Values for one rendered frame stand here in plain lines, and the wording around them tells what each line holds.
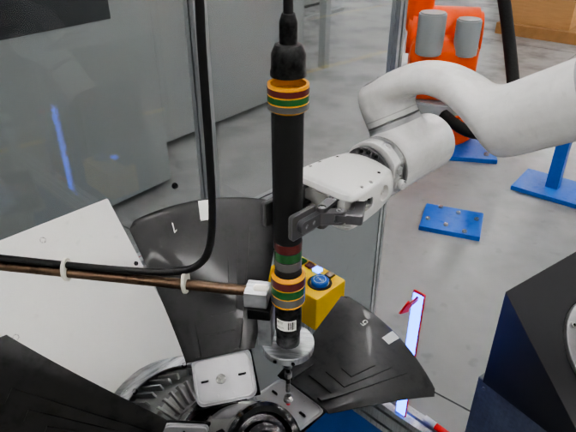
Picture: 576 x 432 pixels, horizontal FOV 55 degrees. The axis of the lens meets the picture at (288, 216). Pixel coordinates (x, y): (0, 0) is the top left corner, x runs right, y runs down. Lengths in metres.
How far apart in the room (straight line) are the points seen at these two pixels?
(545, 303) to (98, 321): 0.83
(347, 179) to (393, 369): 0.39
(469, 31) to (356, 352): 3.59
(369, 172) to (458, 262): 2.60
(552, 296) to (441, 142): 0.51
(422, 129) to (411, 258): 2.48
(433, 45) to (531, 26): 4.38
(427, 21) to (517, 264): 1.86
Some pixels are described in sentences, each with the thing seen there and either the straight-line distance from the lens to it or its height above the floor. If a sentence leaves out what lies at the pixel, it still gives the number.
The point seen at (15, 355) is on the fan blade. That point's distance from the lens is 0.67.
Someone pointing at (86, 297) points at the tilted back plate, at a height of 1.26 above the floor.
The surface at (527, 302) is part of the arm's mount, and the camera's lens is 1.18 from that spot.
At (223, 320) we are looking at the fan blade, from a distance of 0.80.
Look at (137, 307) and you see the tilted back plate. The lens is 1.00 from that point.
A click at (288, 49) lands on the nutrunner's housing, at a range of 0.56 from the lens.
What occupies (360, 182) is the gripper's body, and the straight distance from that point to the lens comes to 0.68.
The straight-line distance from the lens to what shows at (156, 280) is 0.75.
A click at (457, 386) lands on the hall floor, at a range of 2.58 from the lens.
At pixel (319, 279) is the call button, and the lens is 1.25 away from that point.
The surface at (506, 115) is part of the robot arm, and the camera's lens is 0.70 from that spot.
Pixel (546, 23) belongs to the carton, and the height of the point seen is 0.19.
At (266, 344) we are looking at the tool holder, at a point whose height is 1.32.
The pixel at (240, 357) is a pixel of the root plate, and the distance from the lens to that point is 0.80.
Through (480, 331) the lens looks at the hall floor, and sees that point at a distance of 2.86.
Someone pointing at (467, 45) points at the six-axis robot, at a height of 0.83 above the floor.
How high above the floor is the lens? 1.84
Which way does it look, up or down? 31 degrees down
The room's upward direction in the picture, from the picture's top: straight up
